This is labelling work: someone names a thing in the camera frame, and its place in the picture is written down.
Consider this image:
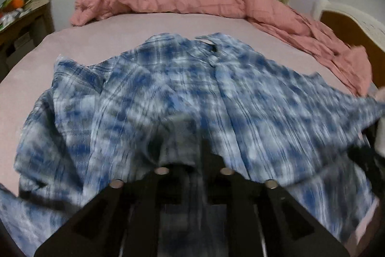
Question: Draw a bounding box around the carved wooden desk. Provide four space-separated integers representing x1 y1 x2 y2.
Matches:
0 0 55 77

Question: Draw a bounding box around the white and brown headboard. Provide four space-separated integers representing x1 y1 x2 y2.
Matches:
313 0 385 86

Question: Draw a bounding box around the blue plaid shirt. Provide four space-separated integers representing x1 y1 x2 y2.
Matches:
0 32 385 257

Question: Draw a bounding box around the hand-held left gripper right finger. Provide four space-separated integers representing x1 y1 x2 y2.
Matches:
200 139 351 257

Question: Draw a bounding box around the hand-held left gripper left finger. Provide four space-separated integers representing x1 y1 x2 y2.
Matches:
33 165 196 257

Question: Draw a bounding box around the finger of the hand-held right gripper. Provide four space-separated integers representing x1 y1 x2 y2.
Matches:
346 141 385 194

